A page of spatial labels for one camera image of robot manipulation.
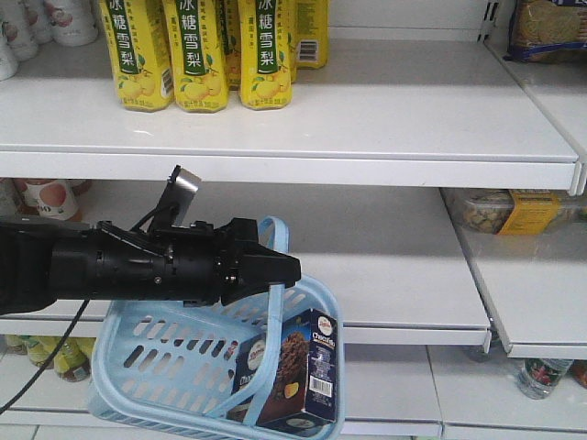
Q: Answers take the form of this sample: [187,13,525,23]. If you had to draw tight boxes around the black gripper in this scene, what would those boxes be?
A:
[150,218,302,306]

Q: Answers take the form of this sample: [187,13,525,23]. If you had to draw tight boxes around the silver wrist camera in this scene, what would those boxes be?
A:
[151,165,202,228]

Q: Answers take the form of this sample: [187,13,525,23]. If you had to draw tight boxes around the white yogurt drink bottle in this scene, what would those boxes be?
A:
[43,0,98,47]

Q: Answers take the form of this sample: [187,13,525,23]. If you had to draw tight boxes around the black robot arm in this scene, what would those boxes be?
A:
[1,217,302,314]

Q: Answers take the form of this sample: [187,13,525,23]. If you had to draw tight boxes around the yellow pear drink bottle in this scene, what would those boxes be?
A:
[162,0,229,113]
[99,0,174,112]
[238,0,293,110]

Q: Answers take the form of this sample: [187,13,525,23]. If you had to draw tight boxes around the cracker package blue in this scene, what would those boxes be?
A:
[507,0,586,63]

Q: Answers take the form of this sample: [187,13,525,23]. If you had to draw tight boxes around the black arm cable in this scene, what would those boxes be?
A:
[0,297,91,413]

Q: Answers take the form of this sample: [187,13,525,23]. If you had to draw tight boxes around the yellow labelled snack tray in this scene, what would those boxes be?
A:
[442,188,586,236]

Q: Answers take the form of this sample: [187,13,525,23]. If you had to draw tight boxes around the light blue plastic basket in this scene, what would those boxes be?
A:
[86,214,346,440]

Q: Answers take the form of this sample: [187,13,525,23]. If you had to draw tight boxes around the dark blue Chocofello cookie box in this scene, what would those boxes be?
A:
[227,307,346,435]

